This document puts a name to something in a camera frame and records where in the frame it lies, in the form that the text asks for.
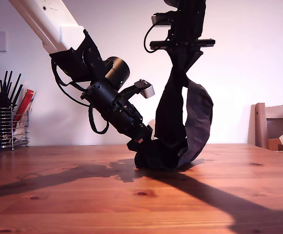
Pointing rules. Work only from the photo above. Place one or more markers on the black brush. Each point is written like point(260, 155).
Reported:
point(3, 100)

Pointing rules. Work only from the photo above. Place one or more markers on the black chopstick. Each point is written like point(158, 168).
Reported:
point(4, 81)
point(15, 87)
point(9, 81)
point(1, 86)

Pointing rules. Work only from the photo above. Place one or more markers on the dark grey underwear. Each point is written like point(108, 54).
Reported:
point(199, 117)

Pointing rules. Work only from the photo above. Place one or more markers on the red paper packet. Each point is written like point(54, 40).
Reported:
point(25, 102)

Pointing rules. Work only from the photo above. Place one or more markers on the wooden chair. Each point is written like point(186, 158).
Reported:
point(260, 122)

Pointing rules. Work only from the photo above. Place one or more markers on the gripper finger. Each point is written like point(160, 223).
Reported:
point(177, 57)
point(191, 57)

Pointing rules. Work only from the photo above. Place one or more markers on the orange-brown box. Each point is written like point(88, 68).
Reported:
point(275, 144)

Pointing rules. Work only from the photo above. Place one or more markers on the white paper packet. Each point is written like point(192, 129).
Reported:
point(26, 85)

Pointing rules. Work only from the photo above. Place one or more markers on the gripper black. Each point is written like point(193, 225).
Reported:
point(124, 119)

